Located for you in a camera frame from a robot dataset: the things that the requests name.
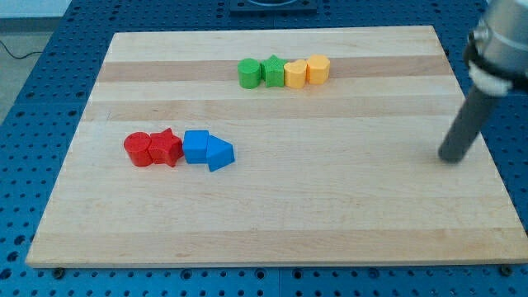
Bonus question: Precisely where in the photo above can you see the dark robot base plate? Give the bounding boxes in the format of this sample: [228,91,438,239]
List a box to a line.
[227,0,318,14]

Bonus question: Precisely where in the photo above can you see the blue cube block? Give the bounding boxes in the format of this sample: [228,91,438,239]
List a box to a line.
[182,130,210,164]

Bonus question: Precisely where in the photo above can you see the green star block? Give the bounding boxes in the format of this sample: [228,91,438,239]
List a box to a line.
[261,54,287,87]

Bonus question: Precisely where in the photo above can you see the red cylinder block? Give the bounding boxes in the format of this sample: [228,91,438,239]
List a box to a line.
[124,132,153,167]

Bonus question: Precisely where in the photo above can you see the green cylinder block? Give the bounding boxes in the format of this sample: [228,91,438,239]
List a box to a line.
[237,58,261,89]

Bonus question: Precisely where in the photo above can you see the yellow hexagon block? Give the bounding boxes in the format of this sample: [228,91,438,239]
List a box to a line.
[306,54,331,84]

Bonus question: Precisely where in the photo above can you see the wooden board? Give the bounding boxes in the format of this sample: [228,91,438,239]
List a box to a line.
[26,26,527,268]

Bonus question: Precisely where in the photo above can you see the black cable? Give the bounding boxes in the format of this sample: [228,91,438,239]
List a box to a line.
[0,40,45,60]

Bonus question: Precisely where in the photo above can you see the blue triangle block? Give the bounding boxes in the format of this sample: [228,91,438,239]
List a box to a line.
[206,134,235,172]

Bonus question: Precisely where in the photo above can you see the yellow heart block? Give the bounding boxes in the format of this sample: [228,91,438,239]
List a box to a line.
[284,59,307,89]

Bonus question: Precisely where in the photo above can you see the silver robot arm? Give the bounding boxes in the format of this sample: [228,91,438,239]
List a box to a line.
[464,0,527,97]

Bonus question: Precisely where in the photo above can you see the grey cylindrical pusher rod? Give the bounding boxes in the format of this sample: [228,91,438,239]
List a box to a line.
[437,85,501,163]

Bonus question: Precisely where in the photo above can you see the red star block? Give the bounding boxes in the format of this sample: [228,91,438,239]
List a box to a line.
[148,128,184,167]

